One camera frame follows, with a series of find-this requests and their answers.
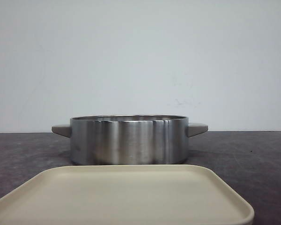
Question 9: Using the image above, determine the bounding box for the stainless steel steamer pot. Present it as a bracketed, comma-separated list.
[52, 115, 208, 165]

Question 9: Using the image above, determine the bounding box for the cream rectangular plastic tray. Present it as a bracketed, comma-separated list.
[0, 165, 254, 225]

